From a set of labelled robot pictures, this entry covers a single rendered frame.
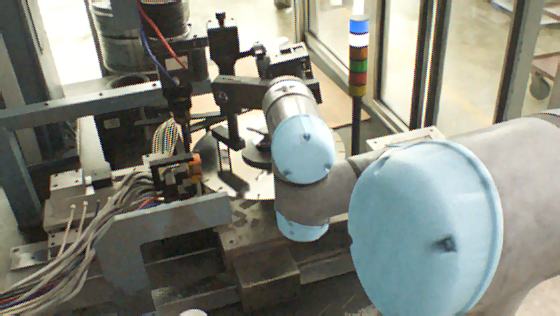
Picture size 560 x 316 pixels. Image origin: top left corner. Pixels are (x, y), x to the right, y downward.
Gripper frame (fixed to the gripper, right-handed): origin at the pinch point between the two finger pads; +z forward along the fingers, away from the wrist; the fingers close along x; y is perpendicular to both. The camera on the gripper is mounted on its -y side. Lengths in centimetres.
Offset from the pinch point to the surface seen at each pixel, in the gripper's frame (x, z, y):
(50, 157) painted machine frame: -35, 46, -63
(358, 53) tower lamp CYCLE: -16.4, 23.9, 23.0
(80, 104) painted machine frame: -11.4, 22.1, -40.3
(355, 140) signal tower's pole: -40, 25, 20
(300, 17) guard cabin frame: -40, 116, 22
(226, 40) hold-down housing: 2.6, 2.0, -4.8
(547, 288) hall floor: -135, 35, 87
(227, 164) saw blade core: -24.6, 4.7, -11.3
